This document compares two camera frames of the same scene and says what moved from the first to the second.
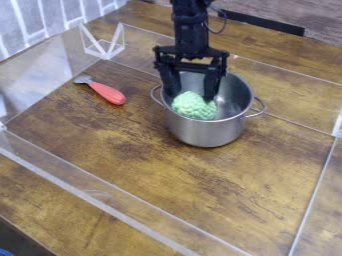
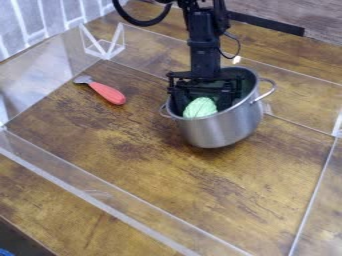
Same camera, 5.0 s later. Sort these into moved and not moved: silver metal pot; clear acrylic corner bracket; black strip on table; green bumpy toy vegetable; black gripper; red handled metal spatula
Moved: black gripper; silver metal pot
Not moved: green bumpy toy vegetable; black strip on table; red handled metal spatula; clear acrylic corner bracket
